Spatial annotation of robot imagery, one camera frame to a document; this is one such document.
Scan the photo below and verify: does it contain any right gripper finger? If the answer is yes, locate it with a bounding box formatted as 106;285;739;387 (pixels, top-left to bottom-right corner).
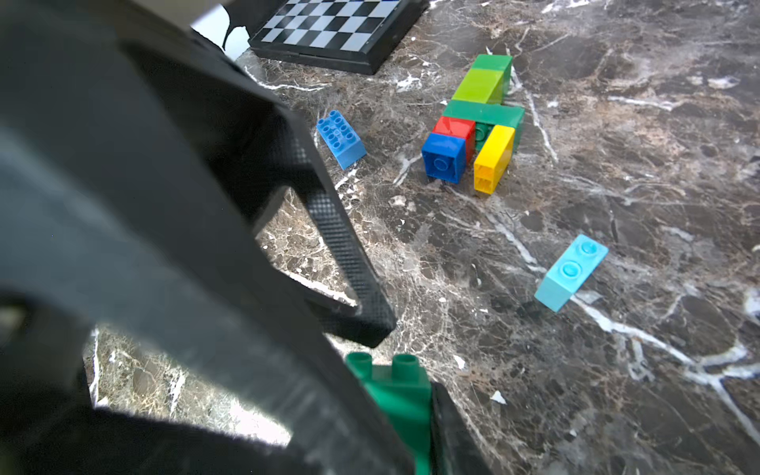
431;382;492;475

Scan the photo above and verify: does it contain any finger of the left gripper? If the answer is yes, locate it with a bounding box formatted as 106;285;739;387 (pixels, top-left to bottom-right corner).
284;112;397;348

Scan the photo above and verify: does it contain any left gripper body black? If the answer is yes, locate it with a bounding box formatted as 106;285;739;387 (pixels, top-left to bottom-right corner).
1;1;415;474

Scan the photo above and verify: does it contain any small dark green lego brick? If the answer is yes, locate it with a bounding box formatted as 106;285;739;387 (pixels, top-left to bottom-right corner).
344;352;433;475

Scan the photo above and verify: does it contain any dark blue lego brick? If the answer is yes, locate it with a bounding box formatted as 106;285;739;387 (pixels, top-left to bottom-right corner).
422;133;467;184

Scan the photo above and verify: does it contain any light blue long lego brick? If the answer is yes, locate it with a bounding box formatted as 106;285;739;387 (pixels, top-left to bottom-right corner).
317;110;367;169

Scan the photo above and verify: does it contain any yellow lego brick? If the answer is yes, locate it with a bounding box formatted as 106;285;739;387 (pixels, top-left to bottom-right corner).
474;125;517;195

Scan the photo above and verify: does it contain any cyan lego brick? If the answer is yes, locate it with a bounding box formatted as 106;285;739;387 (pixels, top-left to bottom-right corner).
534;235;609;312

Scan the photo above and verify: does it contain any dark green long lego brick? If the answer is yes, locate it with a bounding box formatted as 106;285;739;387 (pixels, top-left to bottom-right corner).
443;100;524;152

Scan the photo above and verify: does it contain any lime green lego brick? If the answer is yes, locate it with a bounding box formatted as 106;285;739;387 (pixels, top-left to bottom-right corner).
452;69;505;104

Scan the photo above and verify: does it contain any red lego brick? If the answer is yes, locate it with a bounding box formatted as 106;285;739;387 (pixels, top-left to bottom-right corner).
433;116;477;164

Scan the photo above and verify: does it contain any green square lego brick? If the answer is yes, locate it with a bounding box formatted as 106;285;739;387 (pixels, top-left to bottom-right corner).
471;55;514;93

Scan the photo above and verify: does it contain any black white checkerboard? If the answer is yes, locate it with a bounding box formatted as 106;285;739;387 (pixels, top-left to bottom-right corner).
249;0;429;75

